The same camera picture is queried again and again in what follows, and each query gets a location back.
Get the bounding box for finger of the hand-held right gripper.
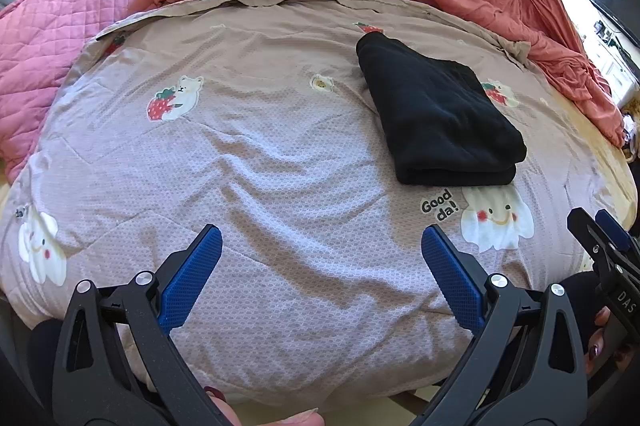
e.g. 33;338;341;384
566;207;622;283
596;209;640;257

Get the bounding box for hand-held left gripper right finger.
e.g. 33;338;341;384
415;225;589;426

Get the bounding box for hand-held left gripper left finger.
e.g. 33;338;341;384
51;226;236;426

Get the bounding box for black long-sleeve shirt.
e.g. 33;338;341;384
356;33;529;187

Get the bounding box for person's right hand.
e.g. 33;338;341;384
584;306;632;374

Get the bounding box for person's left hand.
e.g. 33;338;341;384
204;385;321;426

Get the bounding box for person's dark trousers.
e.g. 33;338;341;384
20;273;608;426

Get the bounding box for cream bed sheet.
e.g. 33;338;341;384
0;90;640;251

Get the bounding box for light fabric bundle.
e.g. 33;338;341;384
620;98;640;163

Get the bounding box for white television cabinet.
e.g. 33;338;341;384
592;20;640;107

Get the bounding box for black television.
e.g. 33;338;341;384
586;0;640;52

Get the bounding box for pink quilted blanket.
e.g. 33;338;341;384
0;0;157;183

